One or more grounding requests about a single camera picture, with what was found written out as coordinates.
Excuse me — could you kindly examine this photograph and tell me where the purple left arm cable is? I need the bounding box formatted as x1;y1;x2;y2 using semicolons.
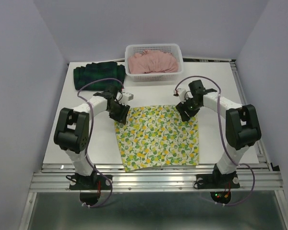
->
76;78;125;208

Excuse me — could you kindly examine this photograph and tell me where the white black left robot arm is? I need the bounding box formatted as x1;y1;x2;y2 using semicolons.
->
54;86;133;191

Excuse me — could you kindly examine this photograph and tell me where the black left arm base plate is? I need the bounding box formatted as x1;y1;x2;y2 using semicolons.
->
65;172;113;208

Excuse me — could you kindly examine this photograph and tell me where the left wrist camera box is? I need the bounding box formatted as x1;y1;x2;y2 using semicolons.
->
120;92;134;104

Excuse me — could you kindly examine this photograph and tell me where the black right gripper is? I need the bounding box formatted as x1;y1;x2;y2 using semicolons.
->
175;95;202;122

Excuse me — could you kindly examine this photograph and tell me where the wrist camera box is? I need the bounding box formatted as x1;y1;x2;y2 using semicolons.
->
174;88;189;104
120;92;134;104

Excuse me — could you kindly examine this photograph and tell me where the green plaid folded skirt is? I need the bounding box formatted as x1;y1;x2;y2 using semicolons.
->
73;61;125;91

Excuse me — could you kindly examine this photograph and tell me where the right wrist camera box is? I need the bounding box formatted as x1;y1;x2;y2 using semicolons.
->
174;88;189;104

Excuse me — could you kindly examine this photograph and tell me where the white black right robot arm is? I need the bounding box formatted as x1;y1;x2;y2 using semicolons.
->
174;76;262;189

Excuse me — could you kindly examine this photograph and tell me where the lemon print skirt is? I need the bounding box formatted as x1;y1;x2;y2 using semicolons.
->
115;105;200;172

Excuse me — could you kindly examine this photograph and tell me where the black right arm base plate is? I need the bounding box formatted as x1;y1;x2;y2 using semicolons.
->
193;173;242;206

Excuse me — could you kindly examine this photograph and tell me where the white plastic basket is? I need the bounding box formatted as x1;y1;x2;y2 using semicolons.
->
124;43;184;82

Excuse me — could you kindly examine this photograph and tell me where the front aluminium rail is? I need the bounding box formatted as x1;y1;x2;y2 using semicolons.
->
29;163;283;194

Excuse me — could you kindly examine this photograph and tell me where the pink skirt in basket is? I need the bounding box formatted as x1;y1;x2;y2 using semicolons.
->
128;50;179;74

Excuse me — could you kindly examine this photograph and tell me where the aluminium frame rail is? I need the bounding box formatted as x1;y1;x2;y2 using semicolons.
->
182;56;237;71

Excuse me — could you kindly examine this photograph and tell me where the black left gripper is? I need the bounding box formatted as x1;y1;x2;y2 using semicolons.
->
107;100;130;125

